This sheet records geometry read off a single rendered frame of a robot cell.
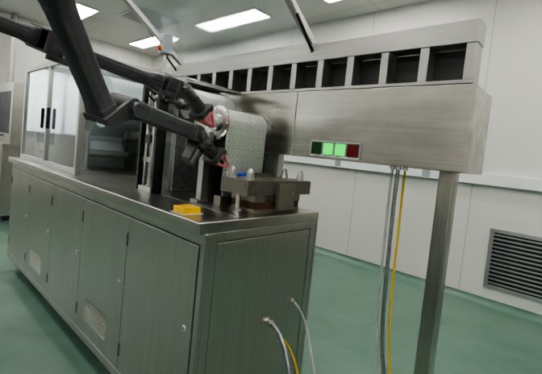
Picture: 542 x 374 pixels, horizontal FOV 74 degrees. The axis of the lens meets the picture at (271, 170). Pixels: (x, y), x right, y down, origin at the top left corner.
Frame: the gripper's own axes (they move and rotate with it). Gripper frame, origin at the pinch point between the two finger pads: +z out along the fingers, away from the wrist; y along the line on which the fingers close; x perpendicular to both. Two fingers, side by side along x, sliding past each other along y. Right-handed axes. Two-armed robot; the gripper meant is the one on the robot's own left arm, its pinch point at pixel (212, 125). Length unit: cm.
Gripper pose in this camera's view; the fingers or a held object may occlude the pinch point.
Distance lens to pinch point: 153.4
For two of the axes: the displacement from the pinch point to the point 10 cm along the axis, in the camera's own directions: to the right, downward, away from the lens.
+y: 7.4, 1.3, -6.6
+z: 4.5, 6.4, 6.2
